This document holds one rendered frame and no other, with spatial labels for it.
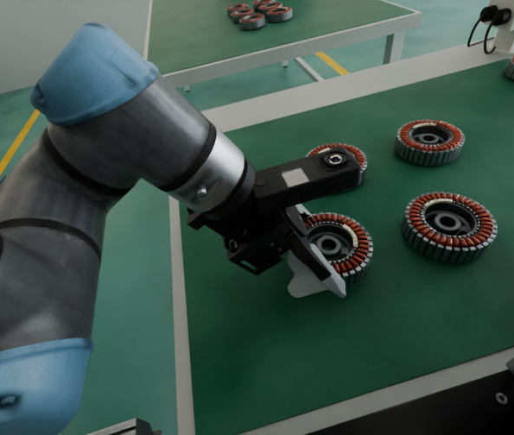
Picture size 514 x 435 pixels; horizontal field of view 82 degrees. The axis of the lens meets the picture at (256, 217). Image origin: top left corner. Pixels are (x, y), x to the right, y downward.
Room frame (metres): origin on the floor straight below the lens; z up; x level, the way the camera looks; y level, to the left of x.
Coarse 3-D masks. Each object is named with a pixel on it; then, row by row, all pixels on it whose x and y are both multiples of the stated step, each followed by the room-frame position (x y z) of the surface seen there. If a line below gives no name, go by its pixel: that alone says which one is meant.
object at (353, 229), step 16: (320, 224) 0.27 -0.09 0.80; (336, 224) 0.27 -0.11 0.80; (352, 224) 0.26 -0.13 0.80; (320, 240) 0.25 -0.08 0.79; (336, 240) 0.24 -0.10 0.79; (352, 240) 0.24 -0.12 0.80; (368, 240) 0.23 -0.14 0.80; (336, 256) 0.22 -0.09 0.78; (352, 256) 0.21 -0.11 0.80; (368, 256) 0.21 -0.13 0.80; (352, 272) 0.19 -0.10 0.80
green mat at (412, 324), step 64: (256, 128) 0.66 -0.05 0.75; (320, 128) 0.60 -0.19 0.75; (384, 128) 0.54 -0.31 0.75; (512, 128) 0.45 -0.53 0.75; (384, 192) 0.35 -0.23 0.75; (512, 192) 0.29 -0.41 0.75; (192, 256) 0.31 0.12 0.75; (384, 256) 0.23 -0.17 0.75; (512, 256) 0.19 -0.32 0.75; (192, 320) 0.20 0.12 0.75; (256, 320) 0.18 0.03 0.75; (320, 320) 0.16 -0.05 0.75; (384, 320) 0.14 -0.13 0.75; (448, 320) 0.12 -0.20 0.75; (512, 320) 0.11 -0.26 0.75; (192, 384) 0.12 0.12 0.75; (256, 384) 0.10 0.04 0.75; (320, 384) 0.09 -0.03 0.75; (384, 384) 0.07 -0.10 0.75
